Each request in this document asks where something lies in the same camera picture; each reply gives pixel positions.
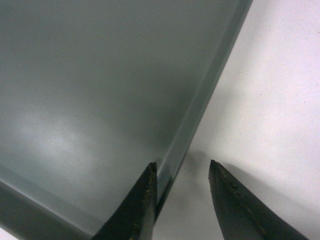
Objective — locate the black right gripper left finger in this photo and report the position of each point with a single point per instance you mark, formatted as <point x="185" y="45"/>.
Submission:
<point x="135" y="218"/>

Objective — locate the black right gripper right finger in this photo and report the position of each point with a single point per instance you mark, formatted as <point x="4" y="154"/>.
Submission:
<point x="241" y="215"/>

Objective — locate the grey-silver rectangular tray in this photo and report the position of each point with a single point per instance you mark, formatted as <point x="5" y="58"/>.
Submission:
<point x="91" y="93"/>

